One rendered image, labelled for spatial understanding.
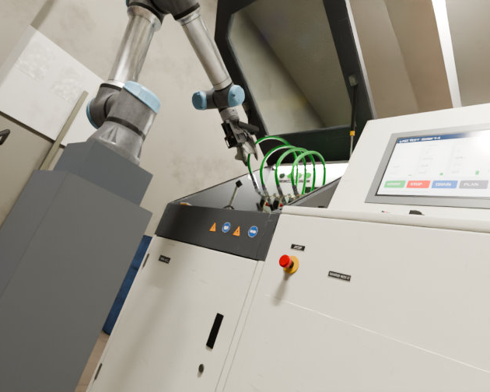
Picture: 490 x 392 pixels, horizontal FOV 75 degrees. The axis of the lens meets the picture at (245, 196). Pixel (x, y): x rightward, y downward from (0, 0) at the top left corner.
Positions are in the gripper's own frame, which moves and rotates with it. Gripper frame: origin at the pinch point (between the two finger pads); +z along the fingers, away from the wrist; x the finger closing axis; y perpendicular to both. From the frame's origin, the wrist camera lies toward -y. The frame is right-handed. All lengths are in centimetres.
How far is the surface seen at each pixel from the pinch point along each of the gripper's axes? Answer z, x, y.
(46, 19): -192, -167, -3
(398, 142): 17, 49, -27
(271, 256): 33, 28, 35
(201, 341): 50, 5, 56
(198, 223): 16.1, -10.4, 31.2
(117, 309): 58, -191, 28
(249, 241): 27.6, 18.0, 33.3
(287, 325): 49, 36, 47
